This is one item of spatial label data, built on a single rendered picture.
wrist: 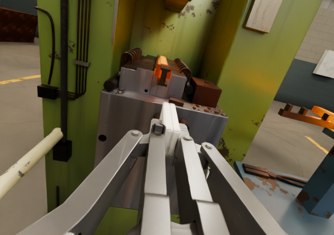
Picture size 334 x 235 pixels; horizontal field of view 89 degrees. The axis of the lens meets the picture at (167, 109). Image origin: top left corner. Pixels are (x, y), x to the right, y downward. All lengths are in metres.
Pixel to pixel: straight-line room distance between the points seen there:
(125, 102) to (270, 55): 0.56
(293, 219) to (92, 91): 0.77
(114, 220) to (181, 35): 0.92
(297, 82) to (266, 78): 6.66
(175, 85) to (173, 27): 0.52
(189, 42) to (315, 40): 6.63
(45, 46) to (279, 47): 0.84
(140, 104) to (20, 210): 1.10
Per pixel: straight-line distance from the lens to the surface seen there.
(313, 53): 7.47
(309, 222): 0.68
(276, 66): 0.80
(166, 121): 0.16
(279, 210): 0.64
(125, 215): 0.79
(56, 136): 0.81
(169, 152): 0.16
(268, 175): 0.74
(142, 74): 0.53
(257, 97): 0.80
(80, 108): 0.78
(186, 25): 1.00
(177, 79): 0.53
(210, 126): 0.54
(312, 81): 7.67
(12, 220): 1.40
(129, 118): 0.51
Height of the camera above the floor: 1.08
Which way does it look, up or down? 22 degrees down
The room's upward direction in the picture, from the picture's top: 14 degrees clockwise
